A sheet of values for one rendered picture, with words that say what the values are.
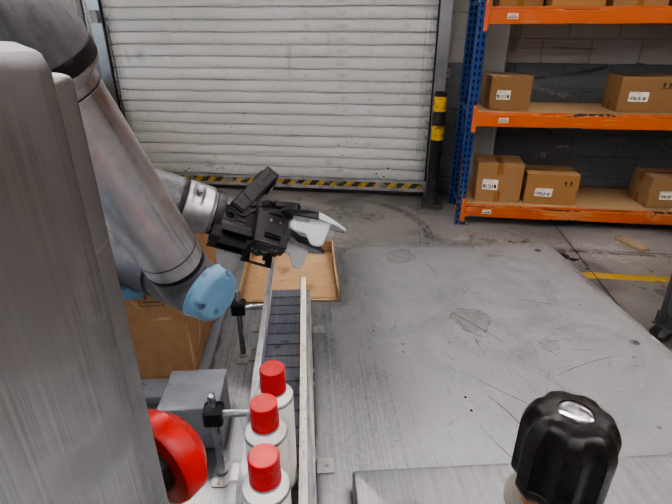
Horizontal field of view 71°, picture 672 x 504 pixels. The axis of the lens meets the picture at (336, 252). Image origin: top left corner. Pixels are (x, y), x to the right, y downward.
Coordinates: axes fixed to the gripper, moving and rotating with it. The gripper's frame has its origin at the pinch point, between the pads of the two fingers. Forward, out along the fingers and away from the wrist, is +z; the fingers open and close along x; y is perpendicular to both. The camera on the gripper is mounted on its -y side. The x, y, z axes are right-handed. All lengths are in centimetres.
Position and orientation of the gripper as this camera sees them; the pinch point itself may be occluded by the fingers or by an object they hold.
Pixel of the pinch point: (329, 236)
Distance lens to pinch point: 81.3
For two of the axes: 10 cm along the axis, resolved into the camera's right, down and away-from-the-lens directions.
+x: 4.6, -4.5, -7.6
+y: -0.3, 8.5, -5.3
